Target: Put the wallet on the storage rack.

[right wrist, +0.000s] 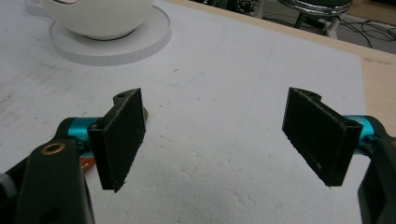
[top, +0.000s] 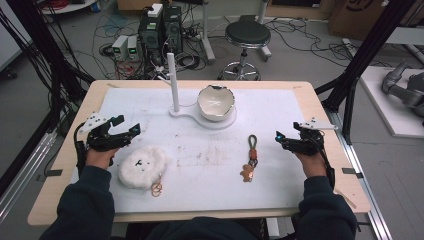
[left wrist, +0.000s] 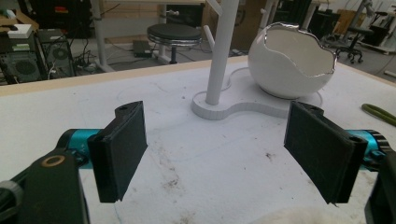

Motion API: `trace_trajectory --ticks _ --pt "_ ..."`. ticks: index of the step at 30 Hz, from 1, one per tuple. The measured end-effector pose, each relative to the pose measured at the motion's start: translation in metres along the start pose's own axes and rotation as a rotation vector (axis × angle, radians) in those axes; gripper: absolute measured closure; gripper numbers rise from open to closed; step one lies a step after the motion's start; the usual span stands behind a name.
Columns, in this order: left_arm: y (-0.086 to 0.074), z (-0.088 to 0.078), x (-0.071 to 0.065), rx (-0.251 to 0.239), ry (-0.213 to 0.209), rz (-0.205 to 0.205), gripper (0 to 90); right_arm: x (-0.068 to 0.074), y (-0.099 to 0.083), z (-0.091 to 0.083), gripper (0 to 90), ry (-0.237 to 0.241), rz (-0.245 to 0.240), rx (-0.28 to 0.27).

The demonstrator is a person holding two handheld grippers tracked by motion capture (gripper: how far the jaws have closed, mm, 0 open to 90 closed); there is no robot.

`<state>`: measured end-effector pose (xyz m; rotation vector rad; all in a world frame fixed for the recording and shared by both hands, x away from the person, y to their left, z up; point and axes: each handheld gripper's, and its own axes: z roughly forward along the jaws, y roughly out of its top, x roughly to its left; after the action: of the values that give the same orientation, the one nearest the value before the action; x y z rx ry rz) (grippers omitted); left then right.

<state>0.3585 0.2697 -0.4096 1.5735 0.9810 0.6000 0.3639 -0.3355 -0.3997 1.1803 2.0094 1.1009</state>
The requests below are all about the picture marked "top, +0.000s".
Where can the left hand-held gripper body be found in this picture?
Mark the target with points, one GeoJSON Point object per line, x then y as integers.
{"type": "Point", "coordinates": [103, 141]}

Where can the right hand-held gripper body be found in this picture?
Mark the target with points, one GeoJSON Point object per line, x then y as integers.
{"type": "Point", "coordinates": [308, 141]}

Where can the person's left hand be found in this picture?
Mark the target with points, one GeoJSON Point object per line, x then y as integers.
{"type": "Point", "coordinates": [99, 158]}

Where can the person's right hand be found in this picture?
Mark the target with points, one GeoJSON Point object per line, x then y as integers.
{"type": "Point", "coordinates": [311, 165]}

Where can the wooden table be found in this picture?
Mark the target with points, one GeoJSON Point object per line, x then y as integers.
{"type": "Point", "coordinates": [316, 100]}

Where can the black tape strip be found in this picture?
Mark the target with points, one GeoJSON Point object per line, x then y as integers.
{"type": "Point", "coordinates": [351, 171]}
{"type": "Point", "coordinates": [53, 172]}

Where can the white stand with pole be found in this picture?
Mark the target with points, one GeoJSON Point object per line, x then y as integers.
{"type": "Point", "coordinates": [174, 83]}

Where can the grey power supply unit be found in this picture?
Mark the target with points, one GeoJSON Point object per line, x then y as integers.
{"type": "Point", "coordinates": [133, 47]}
{"type": "Point", "coordinates": [120, 46]}

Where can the white eggshell-shaped bowl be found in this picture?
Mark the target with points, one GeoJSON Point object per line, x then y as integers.
{"type": "Point", "coordinates": [216, 103]}

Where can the white platform board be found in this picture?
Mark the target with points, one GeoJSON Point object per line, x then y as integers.
{"type": "Point", "coordinates": [383, 110]}

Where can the white table mat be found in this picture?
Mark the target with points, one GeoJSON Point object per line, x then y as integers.
{"type": "Point", "coordinates": [206, 186]}

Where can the black computer tower white top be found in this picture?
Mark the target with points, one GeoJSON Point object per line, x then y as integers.
{"type": "Point", "coordinates": [150, 31]}

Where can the white desk leg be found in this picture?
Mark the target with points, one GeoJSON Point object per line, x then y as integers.
{"type": "Point", "coordinates": [265, 30]}
{"type": "Point", "coordinates": [206, 33]}

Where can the black round stool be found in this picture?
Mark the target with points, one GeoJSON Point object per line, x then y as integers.
{"type": "Point", "coordinates": [248, 33]}

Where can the person's torso in dark clothing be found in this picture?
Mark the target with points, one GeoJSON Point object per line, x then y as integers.
{"type": "Point", "coordinates": [203, 230]}

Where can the cardboard box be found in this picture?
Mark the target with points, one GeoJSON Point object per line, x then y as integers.
{"type": "Point", "coordinates": [356, 16]}

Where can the aluminium rail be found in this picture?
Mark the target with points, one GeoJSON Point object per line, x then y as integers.
{"type": "Point", "coordinates": [23, 173]}
{"type": "Point", "coordinates": [363, 180]}

